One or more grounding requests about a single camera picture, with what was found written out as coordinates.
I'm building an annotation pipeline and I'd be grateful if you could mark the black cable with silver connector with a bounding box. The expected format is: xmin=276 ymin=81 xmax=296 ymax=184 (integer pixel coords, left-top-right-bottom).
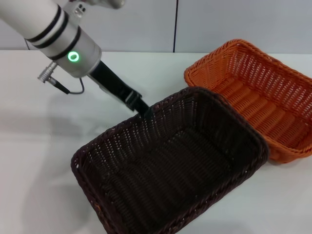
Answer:
xmin=37 ymin=62 xmax=85 ymax=95

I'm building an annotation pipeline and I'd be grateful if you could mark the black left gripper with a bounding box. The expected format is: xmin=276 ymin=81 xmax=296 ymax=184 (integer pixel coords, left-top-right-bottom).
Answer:
xmin=87 ymin=60 xmax=150 ymax=116

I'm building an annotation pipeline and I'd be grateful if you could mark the black vertical wall strip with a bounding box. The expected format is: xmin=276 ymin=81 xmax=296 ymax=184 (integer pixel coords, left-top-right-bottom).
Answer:
xmin=173 ymin=0 xmax=180 ymax=53

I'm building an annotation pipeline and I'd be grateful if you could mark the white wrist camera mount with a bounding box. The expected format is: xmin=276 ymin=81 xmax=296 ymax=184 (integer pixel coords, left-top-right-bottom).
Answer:
xmin=70 ymin=0 xmax=125 ymax=15

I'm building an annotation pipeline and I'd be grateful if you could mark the dark brown woven basket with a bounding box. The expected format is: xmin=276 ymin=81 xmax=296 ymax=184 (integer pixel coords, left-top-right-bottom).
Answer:
xmin=71 ymin=86 xmax=270 ymax=234

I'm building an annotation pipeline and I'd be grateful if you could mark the orange woven basket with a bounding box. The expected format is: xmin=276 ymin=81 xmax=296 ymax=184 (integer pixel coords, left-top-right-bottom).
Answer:
xmin=183 ymin=38 xmax=312 ymax=164

